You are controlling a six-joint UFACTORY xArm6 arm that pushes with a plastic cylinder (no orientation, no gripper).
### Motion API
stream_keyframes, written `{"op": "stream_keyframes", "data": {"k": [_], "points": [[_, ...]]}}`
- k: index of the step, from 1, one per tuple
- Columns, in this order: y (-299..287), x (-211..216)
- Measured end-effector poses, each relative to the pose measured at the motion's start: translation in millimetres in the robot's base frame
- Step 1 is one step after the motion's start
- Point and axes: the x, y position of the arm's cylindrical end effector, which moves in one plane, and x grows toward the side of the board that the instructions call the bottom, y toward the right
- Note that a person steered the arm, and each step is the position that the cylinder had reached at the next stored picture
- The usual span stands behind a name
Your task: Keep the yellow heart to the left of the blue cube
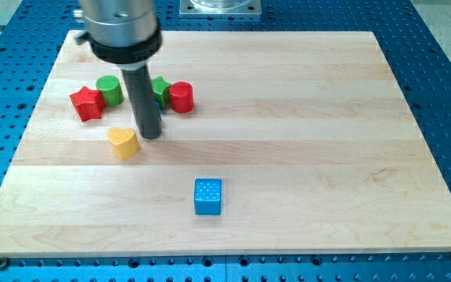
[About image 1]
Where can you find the blue cube block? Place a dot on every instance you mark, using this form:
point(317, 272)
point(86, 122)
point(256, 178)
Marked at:
point(207, 196)

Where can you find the green star block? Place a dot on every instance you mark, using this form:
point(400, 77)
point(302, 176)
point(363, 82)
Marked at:
point(161, 91)

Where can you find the wooden board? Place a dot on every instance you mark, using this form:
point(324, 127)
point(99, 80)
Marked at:
point(309, 132)

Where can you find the green cylinder block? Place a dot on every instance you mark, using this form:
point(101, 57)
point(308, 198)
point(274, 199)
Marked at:
point(110, 88)

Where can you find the small blue block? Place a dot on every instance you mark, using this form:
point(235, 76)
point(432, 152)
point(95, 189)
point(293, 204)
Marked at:
point(158, 111)

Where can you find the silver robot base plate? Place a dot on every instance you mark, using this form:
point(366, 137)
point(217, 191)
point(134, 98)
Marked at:
point(219, 7)

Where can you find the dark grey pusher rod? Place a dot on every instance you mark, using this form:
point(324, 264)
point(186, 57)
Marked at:
point(144, 107)

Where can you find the red star block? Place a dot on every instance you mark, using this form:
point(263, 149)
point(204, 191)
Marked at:
point(88, 103)

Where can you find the yellow heart block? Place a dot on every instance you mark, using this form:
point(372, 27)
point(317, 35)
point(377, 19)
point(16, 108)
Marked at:
point(123, 142)

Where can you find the red cylinder block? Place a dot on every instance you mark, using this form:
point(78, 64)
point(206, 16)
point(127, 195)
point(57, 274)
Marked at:
point(181, 95)

